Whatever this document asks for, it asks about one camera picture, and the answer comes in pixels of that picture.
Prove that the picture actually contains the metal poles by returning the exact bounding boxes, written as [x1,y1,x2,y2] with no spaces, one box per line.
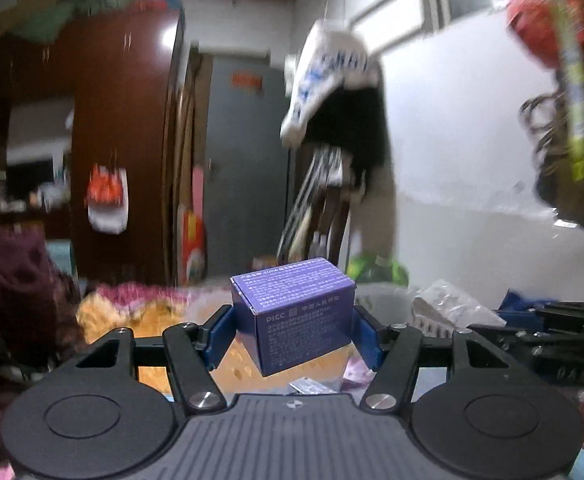
[276,142,353,266]

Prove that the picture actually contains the brown wooden wardrobe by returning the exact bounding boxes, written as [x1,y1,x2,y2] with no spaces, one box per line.
[0,5,185,288]

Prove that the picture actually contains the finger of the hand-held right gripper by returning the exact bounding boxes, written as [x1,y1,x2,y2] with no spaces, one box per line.
[468,301,584,356]

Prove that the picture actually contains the green cloth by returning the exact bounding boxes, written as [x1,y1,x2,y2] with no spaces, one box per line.
[347,255,409,286]

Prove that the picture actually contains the grey door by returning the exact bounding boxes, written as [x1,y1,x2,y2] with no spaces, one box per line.
[204,55,295,281]

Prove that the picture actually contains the maroon clothing pile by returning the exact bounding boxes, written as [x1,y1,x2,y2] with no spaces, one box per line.
[0,227,83,376]

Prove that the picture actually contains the white blue-printed hanging garment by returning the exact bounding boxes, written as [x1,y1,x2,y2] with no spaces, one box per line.
[279,19,380,148]

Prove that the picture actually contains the purple cardboard box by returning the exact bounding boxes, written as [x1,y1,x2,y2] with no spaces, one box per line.
[230,257,357,377]

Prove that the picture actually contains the yellow-green strap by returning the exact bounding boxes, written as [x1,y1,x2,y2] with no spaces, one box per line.
[532,0,584,182]

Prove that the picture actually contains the red and white hanging bag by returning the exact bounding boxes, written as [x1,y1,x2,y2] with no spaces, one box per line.
[84,162,130,235]

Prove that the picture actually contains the clear plastic bag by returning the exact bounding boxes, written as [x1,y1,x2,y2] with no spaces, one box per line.
[412,279,495,336]

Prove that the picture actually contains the coiled grey cable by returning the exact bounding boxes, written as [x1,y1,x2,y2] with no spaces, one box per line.
[519,72,580,196]

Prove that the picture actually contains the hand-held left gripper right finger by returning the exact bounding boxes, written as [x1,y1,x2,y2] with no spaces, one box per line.
[351,305,511,413]

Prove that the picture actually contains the dark hanging bag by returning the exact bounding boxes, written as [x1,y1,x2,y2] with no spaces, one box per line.
[536,150,584,248]

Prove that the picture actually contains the red plastic bag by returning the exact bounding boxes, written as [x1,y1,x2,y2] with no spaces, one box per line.
[506,0,584,68]

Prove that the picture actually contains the blue shopping bag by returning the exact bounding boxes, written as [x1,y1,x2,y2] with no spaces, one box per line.
[494,289,542,328]

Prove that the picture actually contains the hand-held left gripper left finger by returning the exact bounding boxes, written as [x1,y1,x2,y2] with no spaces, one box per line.
[74,304,236,415]

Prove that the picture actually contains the red yellow bag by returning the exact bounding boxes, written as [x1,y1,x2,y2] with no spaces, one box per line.
[182,209,209,283]

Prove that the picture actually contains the pink purple packet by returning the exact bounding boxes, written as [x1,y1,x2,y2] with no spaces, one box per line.
[341,357,375,392]

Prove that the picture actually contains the silver foil packet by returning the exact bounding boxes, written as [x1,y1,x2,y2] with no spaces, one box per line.
[288,376,339,397]

